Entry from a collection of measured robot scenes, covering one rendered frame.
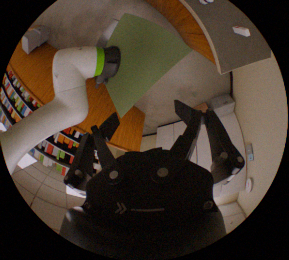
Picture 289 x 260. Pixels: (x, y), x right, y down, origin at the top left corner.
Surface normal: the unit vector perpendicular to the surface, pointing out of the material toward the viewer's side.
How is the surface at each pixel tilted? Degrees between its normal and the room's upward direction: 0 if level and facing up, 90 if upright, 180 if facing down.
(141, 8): 0
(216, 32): 0
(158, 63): 44
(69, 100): 58
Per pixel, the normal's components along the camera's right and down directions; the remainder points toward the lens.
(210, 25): -0.16, 0.82
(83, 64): 0.69, 0.59
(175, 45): -0.68, 0.31
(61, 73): 0.63, 0.40
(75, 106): 0.79, 0.29
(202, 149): -0.67, -0.48
